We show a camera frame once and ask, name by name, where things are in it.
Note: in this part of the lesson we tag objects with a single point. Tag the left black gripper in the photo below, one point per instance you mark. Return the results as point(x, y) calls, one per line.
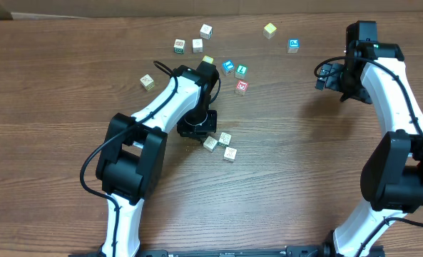
point(197, 129)

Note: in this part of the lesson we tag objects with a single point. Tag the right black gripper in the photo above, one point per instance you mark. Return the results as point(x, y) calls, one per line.
point(325, 76)

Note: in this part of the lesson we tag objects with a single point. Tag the bee block blue side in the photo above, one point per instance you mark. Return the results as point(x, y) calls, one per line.
point(210, 144)

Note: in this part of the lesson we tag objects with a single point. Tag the elephant block green side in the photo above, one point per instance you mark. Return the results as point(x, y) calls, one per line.
point(224, 139)

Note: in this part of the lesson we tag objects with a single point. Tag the white number seven block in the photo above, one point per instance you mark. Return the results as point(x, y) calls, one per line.
point(229, 154)

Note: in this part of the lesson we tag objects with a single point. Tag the red top block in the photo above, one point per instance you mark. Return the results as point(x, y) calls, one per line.
point(241, 87)

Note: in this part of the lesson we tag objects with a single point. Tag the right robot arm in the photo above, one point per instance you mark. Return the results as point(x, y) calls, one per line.
point(391, 181)

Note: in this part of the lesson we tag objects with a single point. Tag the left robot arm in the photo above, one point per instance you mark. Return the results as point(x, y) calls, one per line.
point(132, 154)

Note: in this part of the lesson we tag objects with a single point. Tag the blue top block centre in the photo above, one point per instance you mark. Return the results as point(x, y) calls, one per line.
point(227, 67)

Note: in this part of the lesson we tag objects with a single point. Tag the yellow top block centre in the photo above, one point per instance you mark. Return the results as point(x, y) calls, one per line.
point(208, 59)

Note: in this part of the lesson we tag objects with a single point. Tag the blue top block far right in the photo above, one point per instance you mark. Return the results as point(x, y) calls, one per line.
point(293, 46)

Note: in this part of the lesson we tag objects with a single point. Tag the white block yellow side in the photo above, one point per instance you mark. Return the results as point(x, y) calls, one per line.
point(147, 82)

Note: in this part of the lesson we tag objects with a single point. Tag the teal top block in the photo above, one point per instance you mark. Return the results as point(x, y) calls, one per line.
point(240, 72)

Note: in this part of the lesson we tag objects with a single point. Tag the white number four block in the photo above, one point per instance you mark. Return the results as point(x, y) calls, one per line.
point(197, 46)

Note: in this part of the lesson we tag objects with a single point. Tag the pineapple block green side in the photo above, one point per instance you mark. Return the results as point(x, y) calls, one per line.
point(179, 46)

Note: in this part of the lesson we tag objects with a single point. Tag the white block top centre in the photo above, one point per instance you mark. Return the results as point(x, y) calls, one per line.
point(206, 31)

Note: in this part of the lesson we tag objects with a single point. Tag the yellow block top right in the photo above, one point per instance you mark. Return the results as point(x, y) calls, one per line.
point(269, 30)

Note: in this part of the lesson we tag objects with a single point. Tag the cardboard backdrop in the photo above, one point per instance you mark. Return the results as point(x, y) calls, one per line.
point(134, 8)

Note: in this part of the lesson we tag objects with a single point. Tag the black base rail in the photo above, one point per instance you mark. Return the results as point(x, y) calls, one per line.
point(289, 251)

